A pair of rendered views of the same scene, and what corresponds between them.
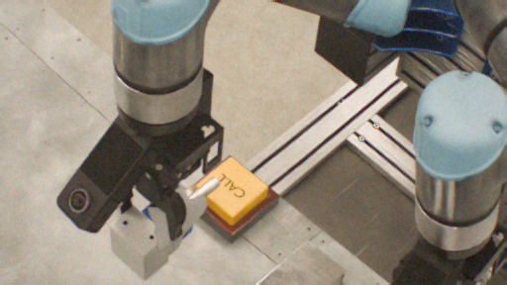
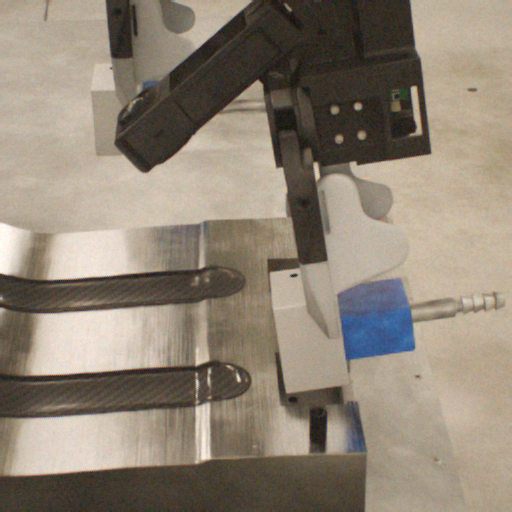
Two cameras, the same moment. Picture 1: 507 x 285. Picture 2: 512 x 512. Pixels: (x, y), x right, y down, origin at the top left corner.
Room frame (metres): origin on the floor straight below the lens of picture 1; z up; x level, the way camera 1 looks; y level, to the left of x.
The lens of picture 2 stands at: (0.05, -0.67, 1.36)
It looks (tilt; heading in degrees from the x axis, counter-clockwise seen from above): 31 degrees down; 51
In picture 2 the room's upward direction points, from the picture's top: 1 degrees counter-clockwise
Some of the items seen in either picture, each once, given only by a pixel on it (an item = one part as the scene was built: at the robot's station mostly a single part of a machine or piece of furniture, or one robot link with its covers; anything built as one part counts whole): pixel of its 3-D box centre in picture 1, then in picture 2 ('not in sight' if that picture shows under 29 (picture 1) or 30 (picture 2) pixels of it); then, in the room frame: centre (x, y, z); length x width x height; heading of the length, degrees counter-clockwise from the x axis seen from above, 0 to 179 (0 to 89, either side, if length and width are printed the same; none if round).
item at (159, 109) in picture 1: (154, 75); not in sight; (0.57, 0.09, 1.17); 0.08 x 0.08 x 0.05
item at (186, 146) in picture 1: (162, 131); not in sight; (0.57, 0.08, 1.09); 0.09 x 0.08 x 0.12; 142
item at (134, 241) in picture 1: (171, 217); (182, 107); (0.58, 0.07, 0.93); 0.13 x 0.05 x 0.05; 142
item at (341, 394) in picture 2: not in sight; (315, 402); (0.47, -0.21, 0.87); 0.05 x 0.05 x 0.04; 52
